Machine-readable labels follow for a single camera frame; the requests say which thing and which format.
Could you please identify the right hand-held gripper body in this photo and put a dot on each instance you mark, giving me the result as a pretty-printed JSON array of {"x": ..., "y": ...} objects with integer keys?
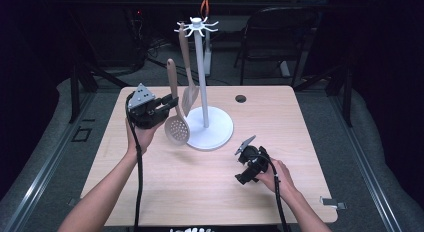
[{"x": 255, "y": 158}]

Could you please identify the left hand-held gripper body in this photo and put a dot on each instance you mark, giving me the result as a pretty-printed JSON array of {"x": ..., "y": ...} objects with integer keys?
[{"x": 145, "y": 113}]

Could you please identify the beige perforated skimmer spoon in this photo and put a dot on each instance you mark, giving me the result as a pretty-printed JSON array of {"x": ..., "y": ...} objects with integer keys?
[{"x": 172, "y": 78}]

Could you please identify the white utensil rack stand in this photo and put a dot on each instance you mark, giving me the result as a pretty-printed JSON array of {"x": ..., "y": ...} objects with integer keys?
[{"x": 213, "y": 132}]

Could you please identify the beige slotted spatula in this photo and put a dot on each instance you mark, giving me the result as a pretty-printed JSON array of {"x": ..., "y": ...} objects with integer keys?
[{"x": 184, "y": 48}]

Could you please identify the person's left hand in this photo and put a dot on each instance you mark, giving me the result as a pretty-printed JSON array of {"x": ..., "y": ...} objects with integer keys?
[{"x": 141, "y": 140}]

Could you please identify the person's right hand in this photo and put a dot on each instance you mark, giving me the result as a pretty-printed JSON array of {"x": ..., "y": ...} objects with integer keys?
[{"x": 283, "y": 180}]

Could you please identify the black metal stand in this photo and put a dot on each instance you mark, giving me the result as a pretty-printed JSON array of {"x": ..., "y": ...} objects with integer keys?
[
  {"x": 346, "y": 92},
  {"x": 75, "y": 92}
]

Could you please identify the white ridged object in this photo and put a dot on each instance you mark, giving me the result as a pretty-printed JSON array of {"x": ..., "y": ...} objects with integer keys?
[{"x": 191, "y": 230}]

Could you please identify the grey metal table clip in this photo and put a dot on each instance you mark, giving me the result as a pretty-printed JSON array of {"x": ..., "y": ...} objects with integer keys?
[{"x": 333, "y": 202}]

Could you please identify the black folding chair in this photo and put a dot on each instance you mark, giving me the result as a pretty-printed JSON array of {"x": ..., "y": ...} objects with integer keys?
[{"x": 276, "y": 28}]

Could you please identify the aluminium floor rail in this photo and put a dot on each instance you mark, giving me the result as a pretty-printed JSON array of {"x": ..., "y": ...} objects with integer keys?
[
  {"x": 363, "y": 165},
  {"x": 43, "y": 178}
]

